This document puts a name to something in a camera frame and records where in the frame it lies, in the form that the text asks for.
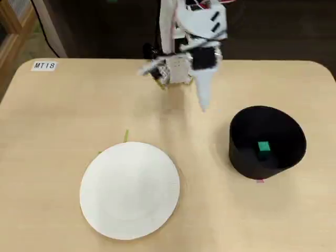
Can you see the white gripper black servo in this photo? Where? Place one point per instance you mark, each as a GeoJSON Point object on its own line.
{"type": "Point", "coordinates": [204, 61]}

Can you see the green cube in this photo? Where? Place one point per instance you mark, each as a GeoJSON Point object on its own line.
{"type": "Point", "coordinates": [263, 147]}

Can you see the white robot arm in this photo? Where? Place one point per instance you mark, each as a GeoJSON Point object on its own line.
{"type": "Point", "coordinates": [168, 26]}

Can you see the black round bin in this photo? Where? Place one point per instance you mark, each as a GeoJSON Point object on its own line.
{"type": "Point", "coordinates": [267, 126]}

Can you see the long green tape strip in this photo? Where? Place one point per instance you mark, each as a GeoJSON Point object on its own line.
{"type": "Point", "coordinates": [160, 85]}

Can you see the thin green tape strip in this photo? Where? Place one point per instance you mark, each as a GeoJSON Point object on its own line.
{"type": "Point", "coordinates": [126, 135]}

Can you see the pink tape piece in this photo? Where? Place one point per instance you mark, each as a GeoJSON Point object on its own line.
{"type": "Point", "coordinates": [260, 180]}

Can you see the white paper plate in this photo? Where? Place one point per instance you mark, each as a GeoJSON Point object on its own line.
{"type": "Point", "coordinates": [130, 190]}

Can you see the white MT18 label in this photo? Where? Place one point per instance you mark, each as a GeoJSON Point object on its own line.
{"type": "Point", "coordinates": [44, 65]}

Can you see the wooden cabinet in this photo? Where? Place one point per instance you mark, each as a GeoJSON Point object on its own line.
{"type": "Point", "coordinates": [13, 34]}

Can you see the white post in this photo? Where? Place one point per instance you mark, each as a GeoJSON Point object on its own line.
{"type": "Point", "coordinates": [50, 29]}

